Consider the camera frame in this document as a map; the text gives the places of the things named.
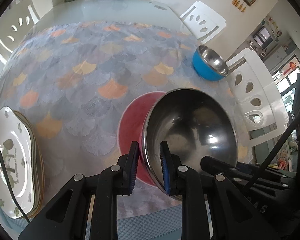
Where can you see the white floral plate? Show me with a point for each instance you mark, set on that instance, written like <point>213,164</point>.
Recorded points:
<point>34,166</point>
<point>16,192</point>

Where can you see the pink steel bowl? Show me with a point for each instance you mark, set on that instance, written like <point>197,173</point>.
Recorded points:
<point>194,125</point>

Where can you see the pink ceramic bowl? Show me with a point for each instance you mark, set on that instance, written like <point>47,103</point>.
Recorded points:
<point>132,120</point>

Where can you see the white chair right far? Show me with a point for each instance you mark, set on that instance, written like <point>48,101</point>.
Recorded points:
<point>203,22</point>

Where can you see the round leaf pattern plate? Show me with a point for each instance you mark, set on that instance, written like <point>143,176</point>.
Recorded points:
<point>40,170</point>

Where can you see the white chair right near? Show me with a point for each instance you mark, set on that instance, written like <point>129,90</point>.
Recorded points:
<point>257,95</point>

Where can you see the blue steel bowl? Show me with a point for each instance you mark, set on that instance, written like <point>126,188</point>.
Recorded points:
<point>208,64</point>

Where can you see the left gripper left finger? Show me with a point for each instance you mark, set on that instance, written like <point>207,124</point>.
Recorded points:
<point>130,169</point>

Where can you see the white chair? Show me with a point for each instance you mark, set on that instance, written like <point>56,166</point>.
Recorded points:
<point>15,23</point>
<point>257,95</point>
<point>203,22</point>

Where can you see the white chair left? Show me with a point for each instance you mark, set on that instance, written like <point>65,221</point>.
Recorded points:
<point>15,23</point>

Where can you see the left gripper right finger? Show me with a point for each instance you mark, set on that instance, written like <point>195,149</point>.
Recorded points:
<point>169,164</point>

